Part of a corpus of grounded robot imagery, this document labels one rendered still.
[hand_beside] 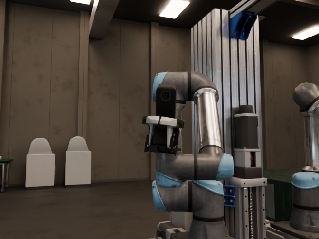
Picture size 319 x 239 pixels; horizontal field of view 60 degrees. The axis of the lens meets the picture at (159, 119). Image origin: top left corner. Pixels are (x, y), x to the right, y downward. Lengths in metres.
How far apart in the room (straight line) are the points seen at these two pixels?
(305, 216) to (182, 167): 0.73
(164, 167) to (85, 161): 8.44
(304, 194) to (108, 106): 9.32
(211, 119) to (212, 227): 0.39
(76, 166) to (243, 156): 8.19
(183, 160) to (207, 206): 0.31
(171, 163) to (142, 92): 9.93
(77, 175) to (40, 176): 1.09
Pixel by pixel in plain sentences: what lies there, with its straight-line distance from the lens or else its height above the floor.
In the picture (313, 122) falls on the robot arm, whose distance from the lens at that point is 1.49.
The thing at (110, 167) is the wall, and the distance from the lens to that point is 10.28.
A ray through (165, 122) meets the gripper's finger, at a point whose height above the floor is 1.44.
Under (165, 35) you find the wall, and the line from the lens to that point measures 11.64.
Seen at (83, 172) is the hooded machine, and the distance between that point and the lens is 9.22.
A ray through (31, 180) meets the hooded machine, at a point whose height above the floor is 0.26.
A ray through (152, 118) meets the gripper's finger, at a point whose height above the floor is 1.45.
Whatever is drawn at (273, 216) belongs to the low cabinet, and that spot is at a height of 0.20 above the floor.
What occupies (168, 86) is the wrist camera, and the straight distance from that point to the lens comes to 0.63.
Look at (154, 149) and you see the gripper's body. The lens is 0.60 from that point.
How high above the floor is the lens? 1.41
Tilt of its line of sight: 5 degrees up
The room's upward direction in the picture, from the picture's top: straight up
